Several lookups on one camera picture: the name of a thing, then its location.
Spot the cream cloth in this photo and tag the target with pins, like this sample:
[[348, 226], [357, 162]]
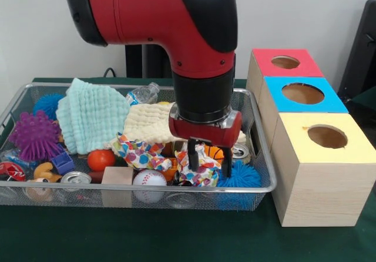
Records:
[[147, 124]]

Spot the dark green tablecloth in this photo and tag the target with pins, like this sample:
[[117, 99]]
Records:
[[176, 238]]

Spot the orange-red ball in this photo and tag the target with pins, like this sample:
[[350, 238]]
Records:
[[101, 159]]

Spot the wooden three-hole sorting box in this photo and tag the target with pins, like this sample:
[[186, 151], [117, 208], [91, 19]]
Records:
[[317, 191]]

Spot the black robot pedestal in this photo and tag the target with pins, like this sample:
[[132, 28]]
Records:
[[133, 62]]

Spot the orange toy basketball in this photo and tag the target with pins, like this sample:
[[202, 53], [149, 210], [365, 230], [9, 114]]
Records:
[[214, 153]]

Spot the blue fuzzy ball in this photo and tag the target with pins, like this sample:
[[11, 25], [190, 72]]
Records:
[[243, 176]]

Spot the purple spiky ball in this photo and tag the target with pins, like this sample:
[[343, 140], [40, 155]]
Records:
[[35, 135]]

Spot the white toy baseball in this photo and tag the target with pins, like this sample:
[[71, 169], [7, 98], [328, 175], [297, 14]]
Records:
[[149, 178]]

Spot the silver mesh bin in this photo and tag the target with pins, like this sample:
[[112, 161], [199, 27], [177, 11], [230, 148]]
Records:
[[73, 201]]

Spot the polka-dot paper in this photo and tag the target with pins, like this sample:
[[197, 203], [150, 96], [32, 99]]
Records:
[[207, 172], [138, 153]]

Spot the plain wooden block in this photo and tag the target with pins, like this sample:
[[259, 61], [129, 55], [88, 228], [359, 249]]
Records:
[[117, 175]]

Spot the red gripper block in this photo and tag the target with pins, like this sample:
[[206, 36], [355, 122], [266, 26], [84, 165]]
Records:
[[202, 132]]

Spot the mint green cloth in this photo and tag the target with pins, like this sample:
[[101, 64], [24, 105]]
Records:
[[88, 112]]

